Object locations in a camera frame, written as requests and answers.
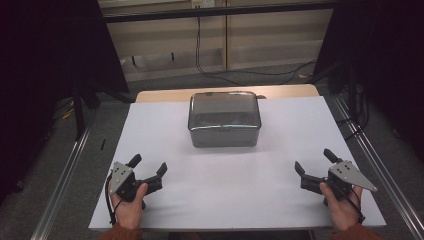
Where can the black metal stand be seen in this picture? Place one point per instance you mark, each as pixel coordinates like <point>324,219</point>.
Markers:
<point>78,113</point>

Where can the beige wooden cabinet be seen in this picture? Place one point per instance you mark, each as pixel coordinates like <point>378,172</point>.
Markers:
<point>266,36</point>

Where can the grey storage box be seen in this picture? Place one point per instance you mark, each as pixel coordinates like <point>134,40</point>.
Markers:
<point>224,136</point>

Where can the person's left hand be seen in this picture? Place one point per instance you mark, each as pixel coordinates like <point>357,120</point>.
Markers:
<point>128,208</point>

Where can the black curtain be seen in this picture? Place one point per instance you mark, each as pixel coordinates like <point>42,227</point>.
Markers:
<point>383,66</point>
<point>50,66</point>

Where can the person's right hand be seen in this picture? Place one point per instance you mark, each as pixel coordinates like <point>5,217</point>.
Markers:
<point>341,211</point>

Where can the white wall outlet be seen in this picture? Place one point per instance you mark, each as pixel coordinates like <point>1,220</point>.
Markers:
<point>203,3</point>

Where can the metal floor rail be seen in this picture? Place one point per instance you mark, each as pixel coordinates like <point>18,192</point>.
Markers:
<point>383,170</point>
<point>63,186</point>

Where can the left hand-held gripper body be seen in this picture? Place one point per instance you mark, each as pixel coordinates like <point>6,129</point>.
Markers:
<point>125,183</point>

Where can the white table mat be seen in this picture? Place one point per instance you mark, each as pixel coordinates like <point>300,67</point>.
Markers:
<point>230,193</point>

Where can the transparent box lid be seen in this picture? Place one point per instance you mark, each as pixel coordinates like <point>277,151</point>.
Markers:
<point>224,108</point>

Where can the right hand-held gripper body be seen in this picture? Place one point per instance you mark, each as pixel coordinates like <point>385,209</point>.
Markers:
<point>340,181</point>

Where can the black horizontal beam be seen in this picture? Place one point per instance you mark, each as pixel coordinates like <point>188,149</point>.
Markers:
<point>216,12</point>

